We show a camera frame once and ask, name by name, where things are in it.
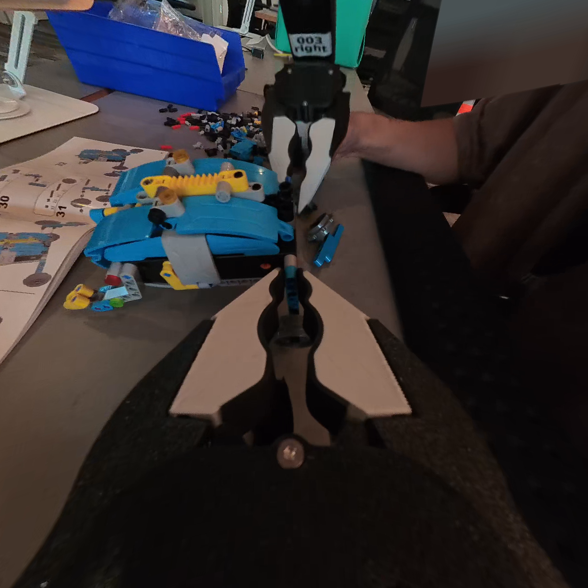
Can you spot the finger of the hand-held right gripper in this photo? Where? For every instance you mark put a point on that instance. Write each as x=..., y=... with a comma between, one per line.
x=319, y=156
x=280, y=142

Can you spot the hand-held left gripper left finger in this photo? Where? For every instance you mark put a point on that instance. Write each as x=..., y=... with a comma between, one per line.
x=225, y=363

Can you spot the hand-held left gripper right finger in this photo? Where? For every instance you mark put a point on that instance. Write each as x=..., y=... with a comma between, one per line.
x=358, y=363

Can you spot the blue brick-built toy model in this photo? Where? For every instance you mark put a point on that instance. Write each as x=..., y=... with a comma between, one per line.
x=220, y=225

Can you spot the white desk lamp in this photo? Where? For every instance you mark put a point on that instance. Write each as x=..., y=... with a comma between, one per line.
x=46, y=115

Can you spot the pile of small building pieces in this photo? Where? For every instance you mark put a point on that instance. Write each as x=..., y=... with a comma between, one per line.
x=220, y=126

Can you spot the teal plastic container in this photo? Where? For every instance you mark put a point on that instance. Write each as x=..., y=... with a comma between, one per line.
x=353, y=32

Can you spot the clear plastic bags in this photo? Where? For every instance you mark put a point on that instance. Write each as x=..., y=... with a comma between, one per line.
x=183, y=23

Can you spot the blue plastic bin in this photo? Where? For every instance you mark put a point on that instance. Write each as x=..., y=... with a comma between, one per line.
x=138, y=59

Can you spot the open instruction booklet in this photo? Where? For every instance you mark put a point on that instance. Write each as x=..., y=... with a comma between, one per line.
x=27, y=294

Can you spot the person's brown shirt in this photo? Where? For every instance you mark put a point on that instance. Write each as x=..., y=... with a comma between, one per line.
x=528, y=183

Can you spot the wooden side table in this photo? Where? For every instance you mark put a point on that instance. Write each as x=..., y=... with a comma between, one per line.
x=46, y=3

